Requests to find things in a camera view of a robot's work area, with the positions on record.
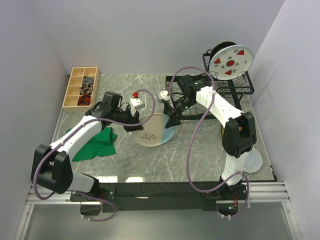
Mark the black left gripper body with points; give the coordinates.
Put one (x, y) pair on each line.
(125, 116)

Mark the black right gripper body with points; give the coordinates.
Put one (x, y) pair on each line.
(181, 104)

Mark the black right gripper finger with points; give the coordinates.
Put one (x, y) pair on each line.
(168, 109)
(173, 119)

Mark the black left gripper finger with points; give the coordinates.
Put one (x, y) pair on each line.
(132, 128)
(134, 119)

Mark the beige and blue plate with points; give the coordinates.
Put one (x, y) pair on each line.
(154, 132)

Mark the watermelon pattern white plate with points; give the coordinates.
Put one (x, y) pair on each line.
(230, 62)

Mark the black ceramic plate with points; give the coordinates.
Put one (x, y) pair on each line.
(222, 45)

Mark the pale blue scalloped plate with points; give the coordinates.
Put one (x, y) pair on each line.
(253, 162)

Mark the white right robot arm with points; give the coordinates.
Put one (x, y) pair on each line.
(239, 134)

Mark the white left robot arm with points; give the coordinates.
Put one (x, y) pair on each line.
(51, 167)

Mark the green cloth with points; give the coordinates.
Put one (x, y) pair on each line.
(101, 145)

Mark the yellow patterned glass plate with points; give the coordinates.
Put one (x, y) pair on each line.
(222, 130)

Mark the wooden compartment box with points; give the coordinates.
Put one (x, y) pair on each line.
(81, 90)

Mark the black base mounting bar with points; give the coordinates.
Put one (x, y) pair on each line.
(152, 196)

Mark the black wire dish rack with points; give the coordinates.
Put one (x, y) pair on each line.
(234, 91)

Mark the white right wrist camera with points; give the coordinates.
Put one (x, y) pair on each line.
(163, 97)

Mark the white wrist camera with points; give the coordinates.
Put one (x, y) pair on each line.
(136, 104)
(163, 97)

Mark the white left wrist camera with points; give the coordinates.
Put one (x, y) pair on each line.
(136, 104)

